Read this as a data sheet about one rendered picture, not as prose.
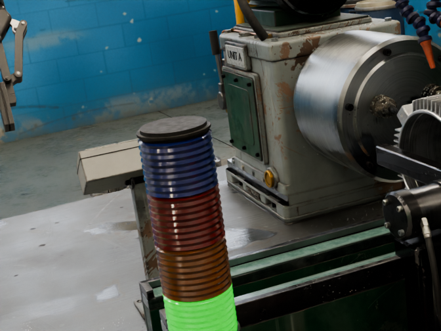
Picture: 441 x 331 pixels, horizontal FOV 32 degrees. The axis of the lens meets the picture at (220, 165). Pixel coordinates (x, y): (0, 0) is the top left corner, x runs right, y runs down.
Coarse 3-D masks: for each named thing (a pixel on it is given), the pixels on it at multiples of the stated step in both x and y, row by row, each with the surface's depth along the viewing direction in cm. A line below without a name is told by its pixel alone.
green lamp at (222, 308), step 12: (228, 288) 64; (168, 300) 64; (216, 300) 63; (228, 300) 64; (168, 312) 64; (180, 312) 63; (192, 312) 63; (204, 312) 63; (216, 312) 63; (228, 312) 64; (168, 324) 65; (180, 324) 64; (192, 324) 63; (204, 324) 63; (216, 324) 63; (228, 324) 64
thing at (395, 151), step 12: (384, 144) 115; (384, 156) 114; (396, 156) 110; (408, 156) 108; (420, 156) 107; (396, 168) 111; (408, 168) 108; (420, 168) 105; (432, 168) 102; (420, 180) 106; (432, 180) 103
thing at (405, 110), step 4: (408, 104) 111; (400, 108) 111; (404, 108) 111; (408, 108) 111; (400, 112) 112; (404, 112) 111; (408, 112) 110; (400, 116) 112; (404, 116) 111; (400, 120) 112; (404, 120) 111; (404, 188) 115
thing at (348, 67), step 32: (352, 32) 138; (320, 64) 134; (352, 64) 125; (384, 64) 125; (416, 64) 127; (320, 96) 131; (352, 96) 125; (384, 96) 125; (416, 96) 129; (320, 128) 132; (352, 128) 126; (384, 128) 128; (352, 160) 128
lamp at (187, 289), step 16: (224, 240) 64; (160, 256) 63; (176, 256) 62; (192, 256) 61; (208, 256) 62; (224, 256) 63; (160, 272) 64; (176, 272) 62; (192, 272) 62; (208, 272) 62; (224, 272) 63; (176, 288) 62; (192, 288) 62; (208, 288) 62; (224, 288) 63
